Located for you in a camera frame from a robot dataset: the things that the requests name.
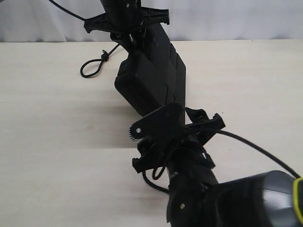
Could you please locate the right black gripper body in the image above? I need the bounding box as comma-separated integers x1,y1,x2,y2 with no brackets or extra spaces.
132,107,225,173

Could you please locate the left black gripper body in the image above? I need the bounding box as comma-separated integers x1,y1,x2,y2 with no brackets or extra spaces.
84,0,170,40

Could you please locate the black plastic carry case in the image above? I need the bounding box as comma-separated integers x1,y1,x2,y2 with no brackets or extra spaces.
114,24,186,116

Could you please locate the white backdrop curtain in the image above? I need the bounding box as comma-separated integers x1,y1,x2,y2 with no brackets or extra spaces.
0,0,303,42

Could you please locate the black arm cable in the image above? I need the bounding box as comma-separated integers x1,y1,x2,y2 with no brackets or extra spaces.
142,131,303,192

